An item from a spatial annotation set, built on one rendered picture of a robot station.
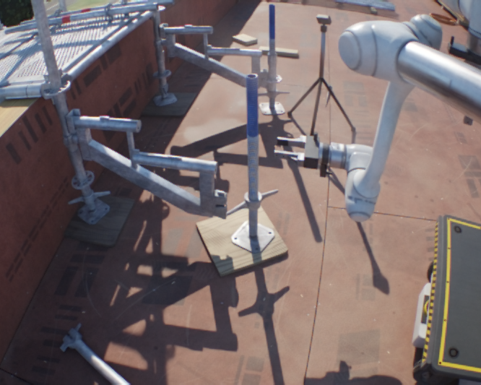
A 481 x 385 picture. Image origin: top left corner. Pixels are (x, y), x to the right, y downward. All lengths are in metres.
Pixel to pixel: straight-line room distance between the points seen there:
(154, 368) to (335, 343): 0.68
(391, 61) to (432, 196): 1.43
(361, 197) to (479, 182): 1.38
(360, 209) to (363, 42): 0.60
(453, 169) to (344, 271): 1.13
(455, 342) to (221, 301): 0.93
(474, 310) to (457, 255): 0.24
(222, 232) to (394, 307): 0.84
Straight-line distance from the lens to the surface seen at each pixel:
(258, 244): 1.72
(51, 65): 1.57
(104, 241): 1.85
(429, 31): 1.00
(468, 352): 1.29
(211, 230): 1.79
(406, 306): 1.67
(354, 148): 1.38
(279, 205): 1.91
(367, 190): 1.25
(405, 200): 2.10
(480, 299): 1.42
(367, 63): 0.86
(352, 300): 1.62
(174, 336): 1.52
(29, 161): 1.68
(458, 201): 2.26
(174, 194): 1.66
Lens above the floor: 1.34
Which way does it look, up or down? 44 degrees down
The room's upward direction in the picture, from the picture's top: 2 degrees counter-clockwise
